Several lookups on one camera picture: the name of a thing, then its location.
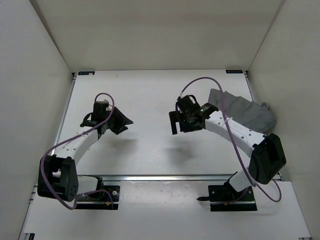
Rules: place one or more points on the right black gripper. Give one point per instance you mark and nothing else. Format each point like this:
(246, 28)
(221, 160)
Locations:
(177, 116)

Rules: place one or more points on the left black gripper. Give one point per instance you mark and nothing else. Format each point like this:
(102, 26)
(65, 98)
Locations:
(121, 117)

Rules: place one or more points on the grey pleated skirt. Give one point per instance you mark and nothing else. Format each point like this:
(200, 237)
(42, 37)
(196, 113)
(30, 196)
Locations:
(247, 113)

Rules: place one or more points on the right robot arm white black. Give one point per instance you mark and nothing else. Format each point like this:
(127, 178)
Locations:
(266, 152)

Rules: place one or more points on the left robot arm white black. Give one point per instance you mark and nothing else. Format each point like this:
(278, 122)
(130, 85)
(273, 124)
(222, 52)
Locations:
(58, 177)

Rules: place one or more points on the left blue corner label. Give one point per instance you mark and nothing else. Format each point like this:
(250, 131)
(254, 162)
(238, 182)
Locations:
(86, 73)

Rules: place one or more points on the blue corner label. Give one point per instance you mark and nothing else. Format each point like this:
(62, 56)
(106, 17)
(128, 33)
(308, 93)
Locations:
(86, 73)
(234, 71)

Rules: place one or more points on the right blue corner label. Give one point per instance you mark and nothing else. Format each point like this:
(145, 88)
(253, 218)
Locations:
(234, 71)

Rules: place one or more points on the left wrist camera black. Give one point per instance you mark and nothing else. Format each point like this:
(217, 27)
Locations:
(98, 115)

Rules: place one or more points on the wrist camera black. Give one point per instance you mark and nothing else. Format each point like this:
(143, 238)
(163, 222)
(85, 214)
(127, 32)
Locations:
(98, 115)
(190, 102)

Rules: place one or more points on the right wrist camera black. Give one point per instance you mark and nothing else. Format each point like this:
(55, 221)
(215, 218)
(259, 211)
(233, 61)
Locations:
(190, 102)

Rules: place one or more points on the aluminium front rail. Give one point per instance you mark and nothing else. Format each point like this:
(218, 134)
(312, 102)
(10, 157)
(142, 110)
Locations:
(164, 178)

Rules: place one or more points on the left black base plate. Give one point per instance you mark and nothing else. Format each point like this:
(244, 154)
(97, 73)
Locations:
(101, 200)

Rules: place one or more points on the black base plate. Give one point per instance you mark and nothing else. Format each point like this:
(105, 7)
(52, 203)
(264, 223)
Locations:
(223, 198)
(101, 200)

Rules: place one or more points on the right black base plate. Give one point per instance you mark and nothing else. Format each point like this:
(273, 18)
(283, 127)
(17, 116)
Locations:
(223, 198)

